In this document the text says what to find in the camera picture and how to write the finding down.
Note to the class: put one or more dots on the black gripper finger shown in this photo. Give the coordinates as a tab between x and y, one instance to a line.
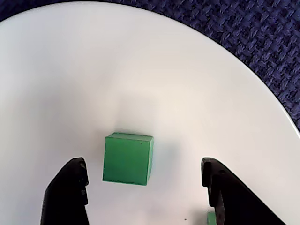
65	199
234	204

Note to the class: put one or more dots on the green cube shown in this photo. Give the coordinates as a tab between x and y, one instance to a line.
211	219
127	161

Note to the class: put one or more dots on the white round plate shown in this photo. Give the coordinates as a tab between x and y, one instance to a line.
140	70

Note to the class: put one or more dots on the blue woven table cloth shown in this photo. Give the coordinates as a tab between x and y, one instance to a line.
257	35

